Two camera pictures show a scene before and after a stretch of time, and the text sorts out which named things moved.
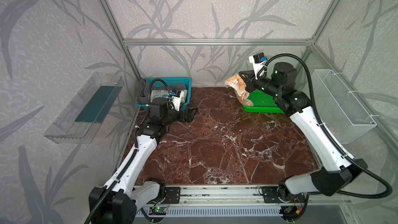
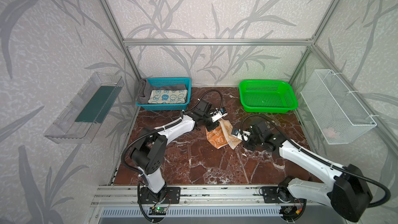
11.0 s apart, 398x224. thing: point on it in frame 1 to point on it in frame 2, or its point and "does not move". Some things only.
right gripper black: (250, 79) to (249, 140)
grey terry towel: (144, 88) does not move
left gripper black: (183, 115) to (211, 124)
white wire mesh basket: (341, 113) does not move
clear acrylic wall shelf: (79, 121) does not move
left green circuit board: (158, 210) does not move
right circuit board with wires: (290, 213) does not move
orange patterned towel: (238, 84) to (222, 136)
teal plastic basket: (170, 82) does not move
